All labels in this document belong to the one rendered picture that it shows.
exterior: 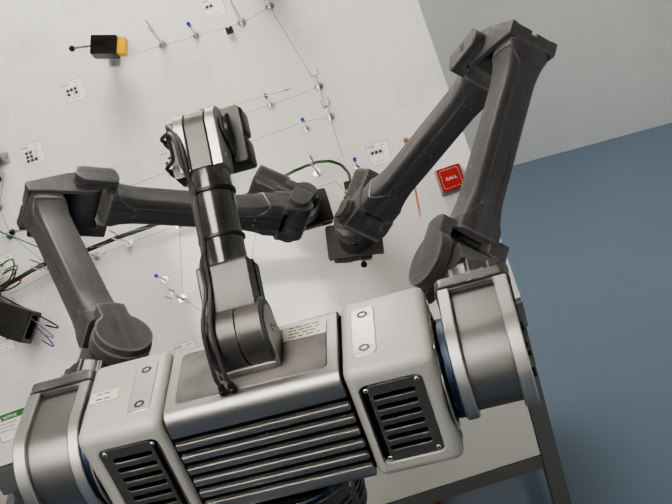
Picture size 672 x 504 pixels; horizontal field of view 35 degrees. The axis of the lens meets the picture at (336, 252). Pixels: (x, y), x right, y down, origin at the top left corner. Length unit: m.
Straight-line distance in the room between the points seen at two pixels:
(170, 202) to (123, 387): 0.60
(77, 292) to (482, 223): 0.56
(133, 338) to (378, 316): 0.38
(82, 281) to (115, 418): 0.38
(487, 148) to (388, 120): 0.92
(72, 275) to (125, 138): 0.90
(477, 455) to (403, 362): 1.45
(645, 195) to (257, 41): 2.13
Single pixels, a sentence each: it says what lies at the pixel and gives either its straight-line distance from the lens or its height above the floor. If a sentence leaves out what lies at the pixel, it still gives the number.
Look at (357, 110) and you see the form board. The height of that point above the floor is 1.25.
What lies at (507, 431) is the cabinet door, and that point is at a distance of 2.51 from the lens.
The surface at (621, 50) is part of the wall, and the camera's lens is 4.44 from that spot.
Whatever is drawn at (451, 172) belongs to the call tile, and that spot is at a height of 1.12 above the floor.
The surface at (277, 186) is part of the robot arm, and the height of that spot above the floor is 1.34.
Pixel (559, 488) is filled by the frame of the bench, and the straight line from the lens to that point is 2.67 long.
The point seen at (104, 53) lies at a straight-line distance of 2.37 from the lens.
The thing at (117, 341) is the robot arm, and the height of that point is 1.48.
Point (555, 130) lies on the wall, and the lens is 4.51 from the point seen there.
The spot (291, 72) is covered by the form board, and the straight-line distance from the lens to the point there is 2.37.
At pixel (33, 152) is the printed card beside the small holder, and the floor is 1.36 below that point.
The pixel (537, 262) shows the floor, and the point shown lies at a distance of 3.91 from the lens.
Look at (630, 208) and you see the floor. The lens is 4.11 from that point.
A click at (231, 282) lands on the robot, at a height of 1.62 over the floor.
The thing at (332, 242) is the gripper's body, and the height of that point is 1.21.
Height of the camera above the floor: 2.19
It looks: 30 degrees down
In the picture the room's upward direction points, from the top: 20 degrees counter-clockwise
